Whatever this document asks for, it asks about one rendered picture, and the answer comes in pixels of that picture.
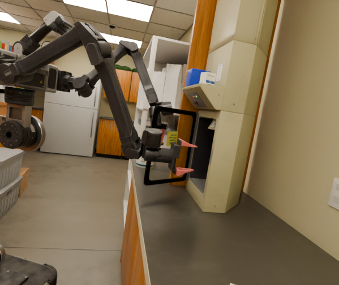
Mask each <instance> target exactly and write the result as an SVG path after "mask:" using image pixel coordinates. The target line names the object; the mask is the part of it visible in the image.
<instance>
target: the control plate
mask: <svg viewBox="0 0 339 285"><path fill-rule="evenodd" d="M187 95H188V97H189V99H190V100H191V102H192V103H193V104H194V106H195V107H206V105H205V104H204V102H203V101H202V99H201V98H200V96H199V95H198V93H197V92H196V93H188V94H187ZM196 96H197V97H196ZM194 102H195V103H196V102H197V103H199V105H197V104H195V103H194ZM201 102H202V103H201Z"/></svg>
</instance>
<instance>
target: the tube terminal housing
mask: <svg viewBox="0 0 339 285"><path fill-rule="evenodd" d="M266 61H267V57H266V56H265V54H264V53H263V52H262V51H261V50H260V48H259V47H258V46H257V45H254V44H249V43H246V42H241V41H236V40H233V41H231V42H229V43H228V44H226V45H224V46H222V47H220V48H219V49H217V50H215V51H213V52H211V53H210V54H208V59H207V65H206V69H205V70H206V71H210V72H211V73H214V74H216V75H217V69H218V65H219V64H221V63H223V67H222V73H221V80H220V81H216V80H215V81H216V82H215V83H214V85H215V86H218V87H224V88H225V89H224V96H223V99H222V105H221V110H207V109H199V112H198V113H199V118H207V119H216V128H215V131H214V138H213V144H212V149H213V155H212V161H211V164H209V166H208V172H207V178H206V182H205V188H204V193H201V192H200V191H199V189H198V188H197V187H196V186H195V185H194V183H193V182H192V181H191V180H190V173H189V177H188V180H187V183H186V189H187V191H188V192H189V194H190V195H191V197H192V198H193V199H194V200H195V202H196V203H197V204H198V206H199V207H200V208H201V210H202V211H204V212H213V213H226V212H227V211H228V210H230V209H231V208H233V207H234V206H236V205H237V204H238V202H239V197H240V193H241V188H242V182H243V177H244V171H245V167H246V162H247V156H248V151H249V147H250V142H251V136H252V131H253V127H254V122H255V116H256V111H257V107H258V102H259V96H260V91H261V85H262V82H263V76H264V71H265V65H266Z"/></svg>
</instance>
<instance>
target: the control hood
mask: <svg viewBox="0 0 339 285"><path fill-rule="evenodd" d="M224 89H225V88H224V87H218V86H215V85H209V84H203V83H198V84H195V85H190V86H187V87H183V88H182V90H183V91H184V93H185V95H186V96H187V98H188V99H189V97H188V95H187V94H188V93H196V92H197V93H198V95H199V96H200V98H201V99H202V101H203V102H204V104H205V105H206V107H195V106H194V104H193V103H192V102H191V100H190V99H189V100H190V102H191V103H192V105H193V106H194V108H196V109H207V110H221V105H222V99H223V96H224Z"/></svg>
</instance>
